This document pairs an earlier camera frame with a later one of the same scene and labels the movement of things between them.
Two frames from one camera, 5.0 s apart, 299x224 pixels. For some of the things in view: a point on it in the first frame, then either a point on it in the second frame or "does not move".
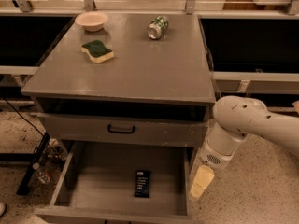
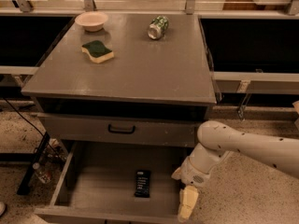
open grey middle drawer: x=97 y=185 does not move
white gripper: x=212 y=158 to x=191 y=174
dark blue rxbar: x=143 y=184 does not move
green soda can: x=158 y=27 does not move
